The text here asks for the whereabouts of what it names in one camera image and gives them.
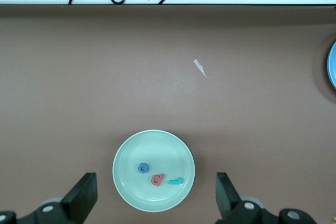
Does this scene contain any pink foam letter p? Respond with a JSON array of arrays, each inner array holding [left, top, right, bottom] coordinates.
[[151, 173, 165, 187]]

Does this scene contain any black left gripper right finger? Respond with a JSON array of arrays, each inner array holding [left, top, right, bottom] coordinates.
[[216, 172, 280, 224]]

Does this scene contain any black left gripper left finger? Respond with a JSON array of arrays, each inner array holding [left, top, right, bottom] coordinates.
[[17, 173, 98, 224]]

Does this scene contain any white tape scrap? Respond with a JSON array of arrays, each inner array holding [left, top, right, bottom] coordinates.
[[193, 59, 208, 78]]

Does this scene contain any light green plate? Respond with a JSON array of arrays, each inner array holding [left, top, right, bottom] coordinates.
[[112, 129, 196, 213]]

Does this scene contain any blue plate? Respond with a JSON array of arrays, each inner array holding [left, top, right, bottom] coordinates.
[[327, 40, 336, 90]]

